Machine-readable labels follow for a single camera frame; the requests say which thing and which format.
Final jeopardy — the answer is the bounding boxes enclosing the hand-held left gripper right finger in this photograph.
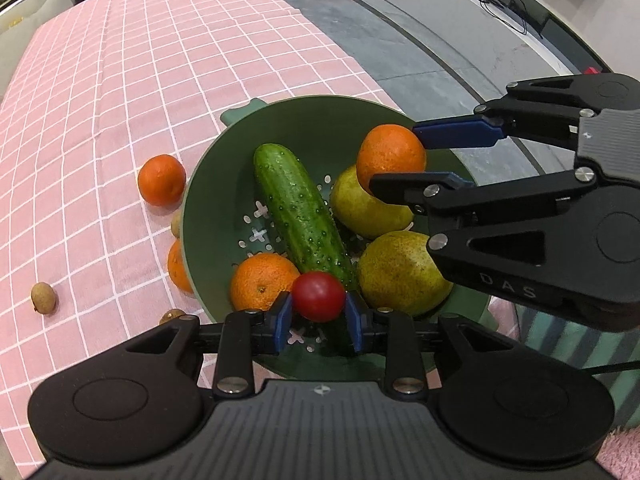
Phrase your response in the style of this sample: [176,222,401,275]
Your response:
[345,290,523,398]

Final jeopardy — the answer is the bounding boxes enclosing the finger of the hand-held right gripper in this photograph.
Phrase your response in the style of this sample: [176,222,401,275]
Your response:
[412,74,601,150]
[369,167,601,311]

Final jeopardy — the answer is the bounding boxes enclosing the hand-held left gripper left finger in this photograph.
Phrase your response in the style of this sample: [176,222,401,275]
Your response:
[115,291,293,398]

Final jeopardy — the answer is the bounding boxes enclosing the red cherry tomato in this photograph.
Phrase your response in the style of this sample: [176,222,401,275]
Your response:
[291,271,347,323]

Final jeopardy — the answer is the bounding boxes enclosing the orange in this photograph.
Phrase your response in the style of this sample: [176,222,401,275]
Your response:
[137,154,187,207]
[230,252,301,312]
[166,237,196,295]
[356,124,427,196]

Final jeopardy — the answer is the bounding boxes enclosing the yellow-green pear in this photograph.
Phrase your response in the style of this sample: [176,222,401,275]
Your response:
[329,164,416,240]
[356,230,453,318]

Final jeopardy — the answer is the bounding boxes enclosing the green cucumber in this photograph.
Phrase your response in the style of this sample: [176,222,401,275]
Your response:
[252,143,360,357]

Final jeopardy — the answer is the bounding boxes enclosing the green colander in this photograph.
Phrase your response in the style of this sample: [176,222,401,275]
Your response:
[180,95,493,381]

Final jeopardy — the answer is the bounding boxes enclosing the white television cabinet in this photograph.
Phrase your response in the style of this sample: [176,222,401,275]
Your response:
[407,0,608,73]

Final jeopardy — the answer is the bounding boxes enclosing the teal striped cloth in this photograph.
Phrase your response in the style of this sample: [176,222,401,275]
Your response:
[515,305,640,428]

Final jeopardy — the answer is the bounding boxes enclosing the pink checkered tablecloth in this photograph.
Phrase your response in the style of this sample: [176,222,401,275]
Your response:
[0,0,521,468]

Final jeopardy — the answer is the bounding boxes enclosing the pink fluffy cloth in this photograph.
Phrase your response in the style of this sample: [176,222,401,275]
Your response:
[595,427,640,480]

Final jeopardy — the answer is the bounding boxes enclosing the beige sofa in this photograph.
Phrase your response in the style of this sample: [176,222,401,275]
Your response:
[0,0,73,96]

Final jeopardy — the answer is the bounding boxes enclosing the black cable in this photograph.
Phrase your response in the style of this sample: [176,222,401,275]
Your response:
[585,361,640,375]

